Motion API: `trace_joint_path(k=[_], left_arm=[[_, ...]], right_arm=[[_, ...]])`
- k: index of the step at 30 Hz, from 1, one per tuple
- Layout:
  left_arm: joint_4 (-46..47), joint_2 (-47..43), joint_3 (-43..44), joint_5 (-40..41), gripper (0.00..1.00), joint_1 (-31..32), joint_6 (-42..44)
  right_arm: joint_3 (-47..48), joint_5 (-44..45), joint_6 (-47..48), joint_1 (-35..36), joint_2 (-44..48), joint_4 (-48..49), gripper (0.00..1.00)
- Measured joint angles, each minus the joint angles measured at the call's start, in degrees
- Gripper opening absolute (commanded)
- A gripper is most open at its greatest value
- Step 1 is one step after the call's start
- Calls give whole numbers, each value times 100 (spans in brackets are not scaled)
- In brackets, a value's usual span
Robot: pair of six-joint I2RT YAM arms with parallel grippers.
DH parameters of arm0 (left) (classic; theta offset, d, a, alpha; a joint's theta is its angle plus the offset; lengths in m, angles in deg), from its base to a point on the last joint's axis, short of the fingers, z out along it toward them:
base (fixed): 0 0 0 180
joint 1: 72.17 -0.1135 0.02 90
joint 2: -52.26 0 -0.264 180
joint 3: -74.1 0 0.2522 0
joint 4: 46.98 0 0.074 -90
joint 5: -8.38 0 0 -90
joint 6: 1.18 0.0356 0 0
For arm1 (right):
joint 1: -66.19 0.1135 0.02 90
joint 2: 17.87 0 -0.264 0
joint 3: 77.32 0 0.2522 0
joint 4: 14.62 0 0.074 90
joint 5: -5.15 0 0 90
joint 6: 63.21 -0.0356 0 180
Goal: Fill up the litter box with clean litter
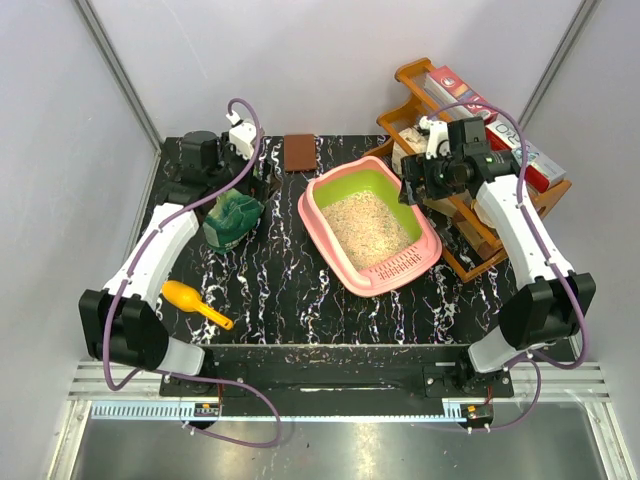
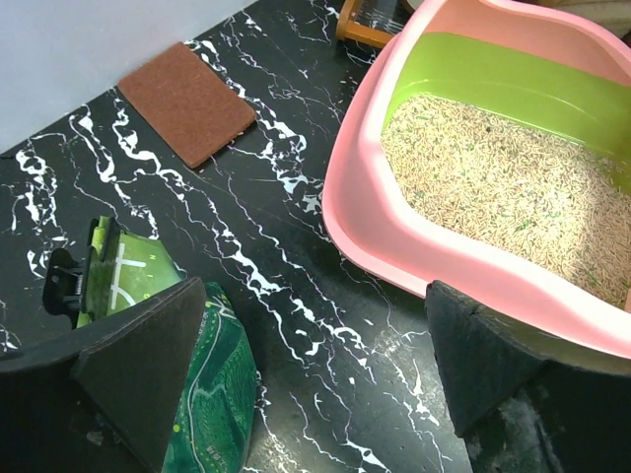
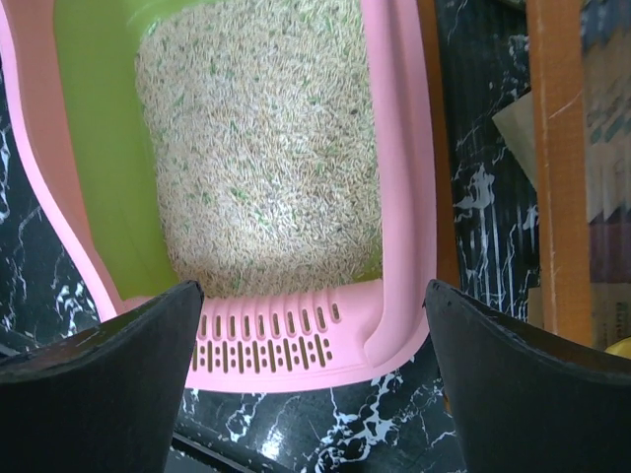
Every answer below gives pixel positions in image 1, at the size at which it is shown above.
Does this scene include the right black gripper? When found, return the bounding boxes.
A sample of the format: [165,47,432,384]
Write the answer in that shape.
[398,149,465,206]

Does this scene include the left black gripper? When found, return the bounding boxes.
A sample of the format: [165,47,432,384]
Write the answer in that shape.
[209,133,282,203]

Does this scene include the green cat litter bag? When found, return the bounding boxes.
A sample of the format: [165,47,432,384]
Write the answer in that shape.
[202,189,264,254]

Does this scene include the pink green litter box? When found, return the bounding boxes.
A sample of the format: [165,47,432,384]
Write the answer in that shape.
[298,156,443,297]

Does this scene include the yellow plastic litter scoop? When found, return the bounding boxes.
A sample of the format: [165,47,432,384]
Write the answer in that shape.
[161,280,234,331]

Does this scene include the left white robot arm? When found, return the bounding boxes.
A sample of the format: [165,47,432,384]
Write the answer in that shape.
[79,121,275,396]

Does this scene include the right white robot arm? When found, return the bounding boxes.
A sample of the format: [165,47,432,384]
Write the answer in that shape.
[398,117,596,396]

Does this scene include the red white box upper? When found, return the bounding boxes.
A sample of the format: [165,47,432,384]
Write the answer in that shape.
[424,66,497,124]

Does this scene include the red white box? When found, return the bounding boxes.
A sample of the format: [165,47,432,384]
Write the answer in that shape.
[486,119,566,193]
[424,66,497,124]

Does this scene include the red white box lower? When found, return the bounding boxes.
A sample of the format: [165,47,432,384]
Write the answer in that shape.
[486,119,566,193]

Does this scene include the tan sponge block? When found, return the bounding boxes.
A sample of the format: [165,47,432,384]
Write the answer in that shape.
[423,199,458,217]

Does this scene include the brown rectangular block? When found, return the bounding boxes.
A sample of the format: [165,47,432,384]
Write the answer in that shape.
[284,134,317,173]

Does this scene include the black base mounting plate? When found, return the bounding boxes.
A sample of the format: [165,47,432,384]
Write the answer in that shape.
[158,344,515,401]

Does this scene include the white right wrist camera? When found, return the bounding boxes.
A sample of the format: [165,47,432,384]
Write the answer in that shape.
[418,116,450,159]

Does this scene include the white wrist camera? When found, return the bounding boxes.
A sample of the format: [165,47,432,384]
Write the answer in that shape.
[418,116,450,159]
[226,110,257,160]

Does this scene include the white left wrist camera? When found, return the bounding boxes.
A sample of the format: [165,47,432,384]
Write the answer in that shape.
[226,110,257,160]

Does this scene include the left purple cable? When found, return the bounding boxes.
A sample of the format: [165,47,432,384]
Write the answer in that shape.
[102,98,284,449]

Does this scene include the purple cable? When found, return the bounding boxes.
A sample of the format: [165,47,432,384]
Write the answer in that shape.
[102,98,284,449]
[429,102,592,434]

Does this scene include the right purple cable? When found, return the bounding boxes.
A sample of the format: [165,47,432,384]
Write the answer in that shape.
[429,102,592,434]

